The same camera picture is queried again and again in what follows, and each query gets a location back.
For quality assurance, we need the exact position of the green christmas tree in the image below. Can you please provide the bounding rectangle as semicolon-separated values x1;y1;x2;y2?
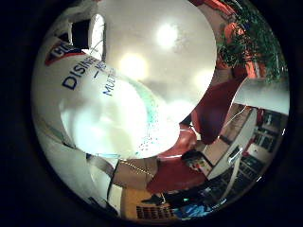
217;0;289;83

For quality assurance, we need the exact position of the white wipes canister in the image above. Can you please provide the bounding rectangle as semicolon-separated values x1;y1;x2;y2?
30;0;182;161

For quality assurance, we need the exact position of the red chair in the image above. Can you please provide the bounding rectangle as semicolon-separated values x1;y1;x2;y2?
156;123;199;161
189;78;245;146

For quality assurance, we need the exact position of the white cabinet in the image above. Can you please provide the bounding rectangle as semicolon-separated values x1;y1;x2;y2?
205;108;259;182

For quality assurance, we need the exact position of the blue bag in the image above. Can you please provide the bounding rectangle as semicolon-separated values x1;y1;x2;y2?
172;202;213;219

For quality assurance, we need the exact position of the dark shelf unit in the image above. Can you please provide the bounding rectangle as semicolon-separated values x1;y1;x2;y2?
241;109;288;178

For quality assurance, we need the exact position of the brown cardboard box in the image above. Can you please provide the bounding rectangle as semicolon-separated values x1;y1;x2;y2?
111;156;159;191

